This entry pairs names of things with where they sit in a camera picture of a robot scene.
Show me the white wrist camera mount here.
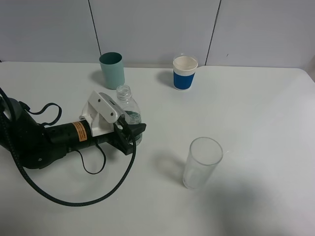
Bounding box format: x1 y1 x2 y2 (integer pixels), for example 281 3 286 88
79 91 130 137

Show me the teal green tumbler cup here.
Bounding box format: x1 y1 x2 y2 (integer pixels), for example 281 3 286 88
99 52 125 90

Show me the white cup blue sleeve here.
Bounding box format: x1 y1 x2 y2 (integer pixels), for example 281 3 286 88
173 54 198 90

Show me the clear drinking glass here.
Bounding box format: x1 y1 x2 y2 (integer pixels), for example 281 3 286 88
183 137 223 189

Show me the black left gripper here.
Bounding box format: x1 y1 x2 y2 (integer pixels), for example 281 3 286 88
46 120 147 155

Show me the thin black cable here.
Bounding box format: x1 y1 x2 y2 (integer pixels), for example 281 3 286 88
78 141 107 176

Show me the clear plastic bottle green label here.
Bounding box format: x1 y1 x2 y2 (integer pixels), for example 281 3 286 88
115 85 143 146

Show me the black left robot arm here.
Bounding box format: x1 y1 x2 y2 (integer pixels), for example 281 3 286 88
0 98 146 169

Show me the thick black braided cable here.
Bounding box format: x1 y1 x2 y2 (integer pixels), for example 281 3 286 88
0 86 137 207

